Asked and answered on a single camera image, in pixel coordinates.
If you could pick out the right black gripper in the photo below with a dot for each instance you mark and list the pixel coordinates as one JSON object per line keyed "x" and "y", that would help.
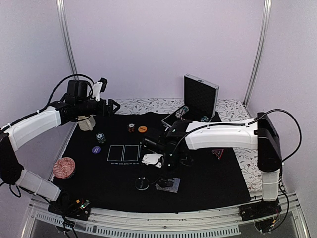
{"x": 165, "y": 182}

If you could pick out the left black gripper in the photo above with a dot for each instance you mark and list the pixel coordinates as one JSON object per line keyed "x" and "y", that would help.
{"x": 103, "y": 112}

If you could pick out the blue playing card deck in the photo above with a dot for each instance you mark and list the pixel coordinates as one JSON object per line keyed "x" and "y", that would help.
{"x": 168, "y": 185}

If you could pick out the clear dealer button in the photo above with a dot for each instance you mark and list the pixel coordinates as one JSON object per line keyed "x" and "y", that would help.
{"x": 142, "y": 183}

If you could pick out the blue green 50 chip stack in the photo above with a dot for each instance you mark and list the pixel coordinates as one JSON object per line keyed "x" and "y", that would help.
{"x": 100, "y": 137}

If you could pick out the purple small blind button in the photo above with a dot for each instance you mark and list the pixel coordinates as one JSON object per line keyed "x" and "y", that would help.
{"x": 96, "y": 149}

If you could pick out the orange big blind button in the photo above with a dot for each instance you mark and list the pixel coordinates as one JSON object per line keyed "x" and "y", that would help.
{"x": 142, "y": 129}

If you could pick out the orange black 100 chip stack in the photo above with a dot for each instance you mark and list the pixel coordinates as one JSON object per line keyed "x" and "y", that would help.
{"x": 131, "y": 127}

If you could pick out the poker chip row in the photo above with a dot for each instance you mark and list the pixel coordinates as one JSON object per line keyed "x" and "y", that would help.
{"x": 204, "y": 119}
{"x": 181, "y": 111}

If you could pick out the aluminium poker chip case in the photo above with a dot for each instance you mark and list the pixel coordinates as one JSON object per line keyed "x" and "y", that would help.
{"x": 201, "y": 98}

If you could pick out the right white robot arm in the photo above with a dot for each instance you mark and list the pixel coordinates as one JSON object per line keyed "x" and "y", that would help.
{"x": 269, "y": 156}

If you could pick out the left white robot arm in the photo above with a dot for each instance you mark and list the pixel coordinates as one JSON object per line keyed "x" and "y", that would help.
{"x": 14, "y": 135}

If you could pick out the cream ceramic mug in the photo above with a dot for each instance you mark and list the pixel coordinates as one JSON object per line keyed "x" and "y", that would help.
{"x": 86, "y": 123}

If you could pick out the black poker table mat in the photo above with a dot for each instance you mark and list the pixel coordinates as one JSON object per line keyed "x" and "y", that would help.
{"x": 107, "y": 179}

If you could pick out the red black triangle card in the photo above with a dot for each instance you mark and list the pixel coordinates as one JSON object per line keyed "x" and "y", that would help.
{"x": 218, "y": 153}

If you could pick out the red patterned round tin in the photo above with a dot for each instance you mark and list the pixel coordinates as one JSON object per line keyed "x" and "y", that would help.
{"x": 64, "y": 168}

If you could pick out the small green circuit board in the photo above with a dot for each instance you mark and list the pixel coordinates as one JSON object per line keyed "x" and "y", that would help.
{"x": 82, "y": 203}

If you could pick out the floral white tablecloth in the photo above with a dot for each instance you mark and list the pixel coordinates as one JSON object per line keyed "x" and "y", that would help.
{"x": 235, "y": 132}

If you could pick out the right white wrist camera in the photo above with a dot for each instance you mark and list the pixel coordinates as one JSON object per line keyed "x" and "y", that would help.
{"x": 153, "y": 159}

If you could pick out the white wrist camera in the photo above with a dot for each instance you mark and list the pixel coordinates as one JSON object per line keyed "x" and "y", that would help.
{"x": 98, "y": 88}
{"x": 153, "y": 159}

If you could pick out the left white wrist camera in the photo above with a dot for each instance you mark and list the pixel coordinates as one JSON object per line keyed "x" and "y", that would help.
{"x": 98, "y": 88}

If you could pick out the left aluminium frame post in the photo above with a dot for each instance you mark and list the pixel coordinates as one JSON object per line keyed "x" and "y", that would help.
{"x": 65, "y": 34}

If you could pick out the aluminium frame post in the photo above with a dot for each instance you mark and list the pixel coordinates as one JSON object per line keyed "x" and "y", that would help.
{"x": 65, "y": 34}
{"x": 259, "y": 51}

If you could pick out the right aluminium frame post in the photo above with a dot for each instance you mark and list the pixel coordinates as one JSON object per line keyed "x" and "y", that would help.
{"x": 259, "y": 51}

